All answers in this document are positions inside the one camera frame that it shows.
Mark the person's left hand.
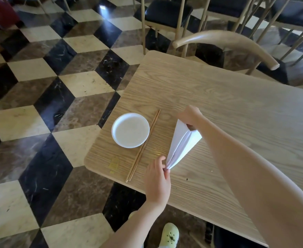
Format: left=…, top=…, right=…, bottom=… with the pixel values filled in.
left=144, top=156, right=171, bottom=205

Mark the person's right hand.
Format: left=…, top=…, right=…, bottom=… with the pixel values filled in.
left=177, top=105, right=205, bottom=130

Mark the white paper napkin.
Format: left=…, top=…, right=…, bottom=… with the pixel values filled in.
left=166, top=119, right=202, bottom=170

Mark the person's left forearm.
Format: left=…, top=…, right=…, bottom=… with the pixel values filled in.
left=100, top=200, right=165, bottom=248

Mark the person's right forearm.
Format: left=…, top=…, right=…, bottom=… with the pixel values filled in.
left=193, top=118, right=303, bottom=248

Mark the wooden chopstick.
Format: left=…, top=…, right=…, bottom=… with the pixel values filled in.
left=128, top=110, right=161, bottom=182
left=126, top=109, right=160, bottom=183

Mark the wooden table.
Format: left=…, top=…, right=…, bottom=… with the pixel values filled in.
left=84, top=50, right=303, bottom=247

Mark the white round plate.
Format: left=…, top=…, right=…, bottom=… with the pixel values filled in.
left=111, top=113, right=150, bottom=148

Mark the light green clog shoe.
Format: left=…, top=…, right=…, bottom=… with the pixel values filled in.
left=159, top=223, right=180, bottom=248

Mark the curved-back wooden chair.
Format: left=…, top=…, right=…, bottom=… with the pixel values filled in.
left=173, top=30, right=289, bottom=85

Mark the wooden chair with black cushion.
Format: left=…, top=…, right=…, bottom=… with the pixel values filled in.
left=133, top=0, right=194, bottom=55
left=257, top=0, right=303, bottom=65
left=198, top=0, right=270, bottom=32

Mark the dark red cabinet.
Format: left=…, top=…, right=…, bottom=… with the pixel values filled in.
left=0, top=0, right=20, bottom=27

